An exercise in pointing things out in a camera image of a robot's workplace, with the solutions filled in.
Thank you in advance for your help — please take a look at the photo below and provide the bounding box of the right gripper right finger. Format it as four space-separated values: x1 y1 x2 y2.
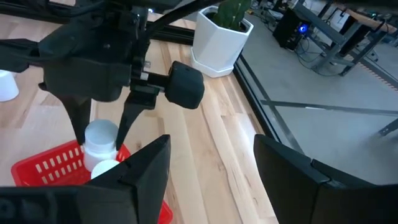
253 134 398 224

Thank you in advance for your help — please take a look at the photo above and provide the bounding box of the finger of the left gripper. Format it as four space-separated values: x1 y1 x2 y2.
115 93 158 151
58 95 93 146

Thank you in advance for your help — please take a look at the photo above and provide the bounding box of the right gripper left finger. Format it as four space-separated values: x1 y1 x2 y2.
77 134 172 224

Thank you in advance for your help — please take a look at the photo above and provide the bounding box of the white plastic pill bottle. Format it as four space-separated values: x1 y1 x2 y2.
82 119 120 172
0 70 20 103
90 159 121 180

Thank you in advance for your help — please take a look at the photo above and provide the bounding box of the red plastic basket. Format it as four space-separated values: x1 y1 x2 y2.
11 139 174 224

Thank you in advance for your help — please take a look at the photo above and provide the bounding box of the white hexagonal planter pot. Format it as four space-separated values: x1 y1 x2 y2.
190 5 254 78

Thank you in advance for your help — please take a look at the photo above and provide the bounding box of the green cactus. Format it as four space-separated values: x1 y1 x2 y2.
212 0 252 32

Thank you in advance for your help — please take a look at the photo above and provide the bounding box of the black computer with blue light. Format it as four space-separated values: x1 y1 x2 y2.
272 7 312 50

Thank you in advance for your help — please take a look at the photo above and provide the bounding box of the wooden desk with metal legs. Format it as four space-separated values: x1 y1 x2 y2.
292 0 398 77

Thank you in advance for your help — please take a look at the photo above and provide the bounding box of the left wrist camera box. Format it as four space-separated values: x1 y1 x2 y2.
164 60 206 110

